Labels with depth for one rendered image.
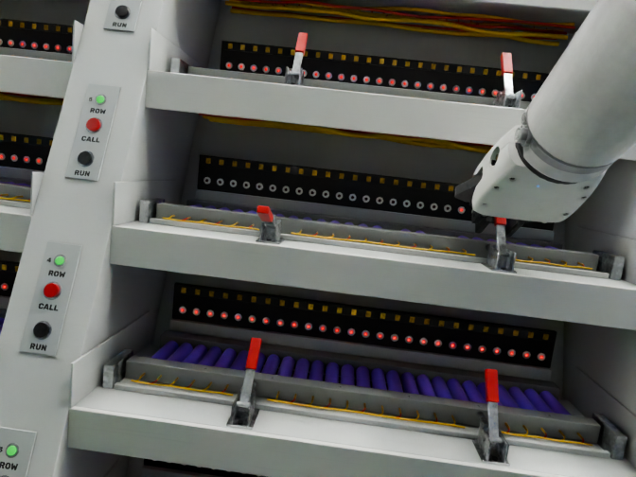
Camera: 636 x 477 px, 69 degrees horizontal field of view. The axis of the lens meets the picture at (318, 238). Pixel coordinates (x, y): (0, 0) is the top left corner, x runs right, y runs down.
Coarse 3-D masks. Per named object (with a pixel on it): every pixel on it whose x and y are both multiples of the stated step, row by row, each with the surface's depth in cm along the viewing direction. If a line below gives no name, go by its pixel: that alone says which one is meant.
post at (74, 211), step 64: (192, 0) 69; (128, 64) 57; (64, 128) 55; (128, 128) 55; (192, 128) 75; (64, 192) 54; (64, 320) 50; (128, 320) 60; (0, 384) 49; (64, 384) 49; (64, 448) 49
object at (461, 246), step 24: (168, 216) 59; (192, 216) 59; (216, 216) 59; (240, 216) 59; (360, 240) 56; (384, 240) 58; (408, 240) 58; (432, 240) 58; (456, 240) 58; (480, 240) 58; (552, 264) 56; (576, 264) 57
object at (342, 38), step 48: (0, 0) 83; (48, 0) 83; (336, 48) 79; (384, 48) 79; (432, 48) 79; (480, 48) 79; (528, 48) 79; (192, 144) 76; (240, 144) 76; (288, 144) 76; (336, 144) 76; (384, 144) 75; (192, 192) 74; (240, 288) 71; (288, 288) 71
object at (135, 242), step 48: (144, 192) 60; (144, 240) 53; (192, 240) 52; (240, 240) 52; (288, 240) 56; (576, 240) 67; (624, 240) 56; (336, 288) 52; (384, 288) 51; (432, 288) 51; (480, 288) 51; (528, 288) 50; (576, 288) 50; (624, 288) 50
